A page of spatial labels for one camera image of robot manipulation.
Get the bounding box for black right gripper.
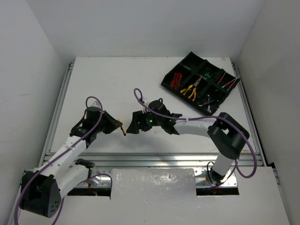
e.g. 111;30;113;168
127;109;163;134

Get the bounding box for small yellow utility knife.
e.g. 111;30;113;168
117;119;127;136

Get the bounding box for red black folding saw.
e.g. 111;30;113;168
170;72;182;90

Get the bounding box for yellow needle-nose pliers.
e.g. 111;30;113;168
180;76;202;101

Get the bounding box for large silver open-end wrench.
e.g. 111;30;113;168
198;99;217;106

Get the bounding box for blue red screwdriver large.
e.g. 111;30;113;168
226;76;240;91

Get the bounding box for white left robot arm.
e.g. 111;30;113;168
16;106;122;218

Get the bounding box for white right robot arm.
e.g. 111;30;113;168
126;99;250;185

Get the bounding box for black compartment tray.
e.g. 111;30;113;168
161;52;240;116

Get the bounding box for white front cover board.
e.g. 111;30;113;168
16;166;291;225

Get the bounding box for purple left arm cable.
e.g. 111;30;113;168
14;96;113;225

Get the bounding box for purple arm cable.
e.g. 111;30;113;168
14;96;113;225
133;88;257;188

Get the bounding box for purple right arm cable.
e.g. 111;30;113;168
133;88;257;188

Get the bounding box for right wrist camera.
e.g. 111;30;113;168
139;97;150;106

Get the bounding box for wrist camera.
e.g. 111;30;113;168
91;100;100;108
139;97;150;106

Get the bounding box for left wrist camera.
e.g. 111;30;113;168
91;100;100;108

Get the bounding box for aluminium rail frame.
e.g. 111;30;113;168
7;60;282;225

